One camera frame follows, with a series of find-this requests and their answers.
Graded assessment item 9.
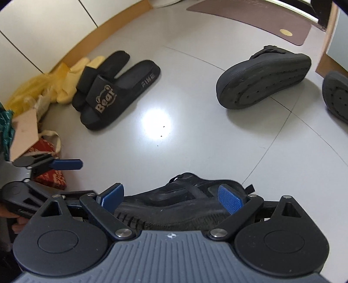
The black framed glass door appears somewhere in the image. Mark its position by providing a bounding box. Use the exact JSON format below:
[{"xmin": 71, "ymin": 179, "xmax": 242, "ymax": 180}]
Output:
[{"xmin": 261, "ymin": 0, "xmax": 333, "ymax": 30}]

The person's left hand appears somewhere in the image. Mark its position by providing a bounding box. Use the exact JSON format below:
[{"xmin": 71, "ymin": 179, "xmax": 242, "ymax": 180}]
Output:
[{"xmin": 0, "ymin": 205, "xmax": 28, "ymax": 234}]

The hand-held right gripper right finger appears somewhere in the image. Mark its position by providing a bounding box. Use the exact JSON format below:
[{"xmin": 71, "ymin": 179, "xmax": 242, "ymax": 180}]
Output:
[{"xmin": 209, "ymin": 184, "xmax": 302, "ymax": 241}]

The pale yellow foam object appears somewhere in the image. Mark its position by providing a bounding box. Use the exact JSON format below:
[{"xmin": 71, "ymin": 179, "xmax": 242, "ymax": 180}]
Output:
[{"xmin": 56, "ymin": 56, "xmax": 105, "ymax": 104}]

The beige bag strap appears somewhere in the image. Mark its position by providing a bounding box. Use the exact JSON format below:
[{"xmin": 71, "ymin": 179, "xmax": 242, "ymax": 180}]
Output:
[{"xmin": 38, "ymin": 130, "xmax": 62, "ymax": 160}]

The brown doormat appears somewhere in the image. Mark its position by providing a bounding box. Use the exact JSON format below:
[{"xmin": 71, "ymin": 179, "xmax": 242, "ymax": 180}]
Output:
[{"xmin": 186, "ymin": 0, "xmax": 313, "ymax": 46}]

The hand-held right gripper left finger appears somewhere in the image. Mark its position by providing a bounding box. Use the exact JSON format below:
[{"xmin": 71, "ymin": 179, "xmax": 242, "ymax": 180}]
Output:
[{"xmin": 41, "ymin": 183, "xmax": 136, "ymax": 240}]

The black suede buckle clog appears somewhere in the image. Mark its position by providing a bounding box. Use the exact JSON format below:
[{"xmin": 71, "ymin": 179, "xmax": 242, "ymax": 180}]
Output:
[
  {"xmin": 322, "ymin": 70, "xmax": 348, "ymax": 124},
  {"xmin": 216, "ymin": 45, "xmax": 312, "ymax": 110}
]

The green patterned bag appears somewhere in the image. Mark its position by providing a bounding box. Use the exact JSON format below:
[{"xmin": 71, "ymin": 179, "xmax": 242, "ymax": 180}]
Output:
[{"xmin": 0, "ymin": 109, "xmax": 15, "ymax": 153}]

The black bear-print slide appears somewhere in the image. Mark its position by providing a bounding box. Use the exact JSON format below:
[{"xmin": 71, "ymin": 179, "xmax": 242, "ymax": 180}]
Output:
[
  {"xmin": 80, "ymin": 60, "xmax": 161, "ymax": 131},
  {"xmin": 71, "ymin": 50, "xmax": 130, "ymax": 112}
]

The cardboard piece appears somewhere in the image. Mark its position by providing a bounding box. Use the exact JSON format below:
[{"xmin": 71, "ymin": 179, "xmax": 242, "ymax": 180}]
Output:
[{"xmin": 9, "ymin": 110, "xmax": 41, "ymax": 161}]

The yellow plastic bag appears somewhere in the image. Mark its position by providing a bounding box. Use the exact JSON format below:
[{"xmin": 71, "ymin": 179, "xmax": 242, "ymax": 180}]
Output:
[{"xmin": 5, "ymin": 62, "xmax": 71, "ymax": 120}]

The black lace-up sneaker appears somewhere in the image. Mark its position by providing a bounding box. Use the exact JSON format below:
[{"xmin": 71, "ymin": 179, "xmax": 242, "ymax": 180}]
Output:
[{"xmin": 114, "ymin": 172, "xmax": 254, "ymax": 233}]

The red patterned bag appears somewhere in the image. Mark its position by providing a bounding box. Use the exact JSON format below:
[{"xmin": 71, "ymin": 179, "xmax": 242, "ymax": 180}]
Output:
[{"xmin": 30, "ymin": 137, "xmax": 67, "ymax": 191}]

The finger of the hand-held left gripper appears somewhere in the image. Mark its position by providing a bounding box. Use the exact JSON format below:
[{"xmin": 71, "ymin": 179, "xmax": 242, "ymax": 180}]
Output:
[
  {"xmin": 13, "ymin": 154, "xmax": 84, "ymax": 175},
  {"xmin": 23, "ymin": 178, "xmax": 66, "ymax": 202}
]

